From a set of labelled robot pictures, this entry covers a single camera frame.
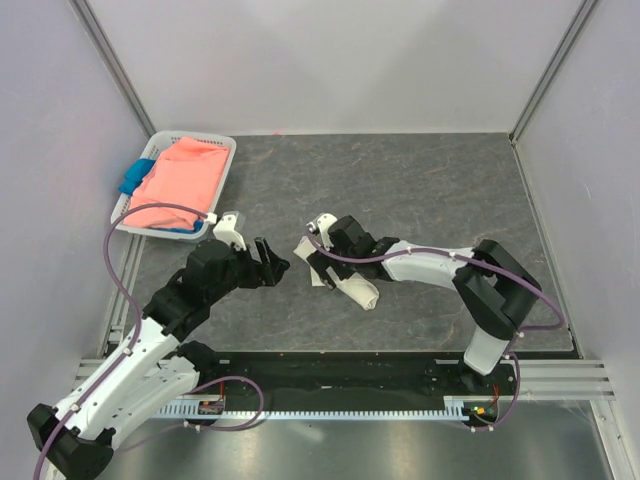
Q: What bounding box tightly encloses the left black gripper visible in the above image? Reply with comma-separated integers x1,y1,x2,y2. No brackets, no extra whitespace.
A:
206,237,289,304

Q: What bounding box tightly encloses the white cloth napkin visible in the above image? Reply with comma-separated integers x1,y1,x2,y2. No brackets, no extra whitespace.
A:
293,237,379,310

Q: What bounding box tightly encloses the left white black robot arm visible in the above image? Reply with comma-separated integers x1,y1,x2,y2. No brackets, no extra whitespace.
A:
27,238,290,479

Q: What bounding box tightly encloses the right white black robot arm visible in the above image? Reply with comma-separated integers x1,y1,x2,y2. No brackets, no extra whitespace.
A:
294,214,542,394

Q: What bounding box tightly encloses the pink cloth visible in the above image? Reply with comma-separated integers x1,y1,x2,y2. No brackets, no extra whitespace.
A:
123,137,230,232

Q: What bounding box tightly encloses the blue cloth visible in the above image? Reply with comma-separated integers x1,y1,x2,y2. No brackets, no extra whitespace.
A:
118,158,155,196

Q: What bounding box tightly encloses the white plastic basket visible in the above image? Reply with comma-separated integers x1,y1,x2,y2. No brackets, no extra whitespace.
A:
111,131,236,243

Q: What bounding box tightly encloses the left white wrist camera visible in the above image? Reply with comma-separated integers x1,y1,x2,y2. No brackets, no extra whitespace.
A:
204,211,247,251

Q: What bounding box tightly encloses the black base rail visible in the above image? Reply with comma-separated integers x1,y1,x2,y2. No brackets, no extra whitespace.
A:
182,342,515,410

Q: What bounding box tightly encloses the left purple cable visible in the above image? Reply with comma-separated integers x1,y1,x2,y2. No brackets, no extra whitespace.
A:
37,202,216,480

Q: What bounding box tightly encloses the purple cable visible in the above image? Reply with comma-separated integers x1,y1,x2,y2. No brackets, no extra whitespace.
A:
37,202,216,480
304,227,565,431

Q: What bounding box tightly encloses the white slotted cable duct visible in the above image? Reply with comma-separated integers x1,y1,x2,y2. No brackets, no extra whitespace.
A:
152,397,498,422

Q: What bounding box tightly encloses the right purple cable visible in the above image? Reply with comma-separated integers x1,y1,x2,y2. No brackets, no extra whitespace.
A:
304,227,565,431

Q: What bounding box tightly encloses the left aluminium frame post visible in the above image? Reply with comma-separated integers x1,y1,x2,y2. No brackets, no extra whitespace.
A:
69,0,156,138

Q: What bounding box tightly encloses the aluminium frame post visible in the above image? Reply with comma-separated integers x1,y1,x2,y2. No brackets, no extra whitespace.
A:
69,0,156,138
508,0,600,146

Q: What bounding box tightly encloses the right aluminium frame post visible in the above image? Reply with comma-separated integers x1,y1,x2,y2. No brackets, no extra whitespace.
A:
508,0,600,146

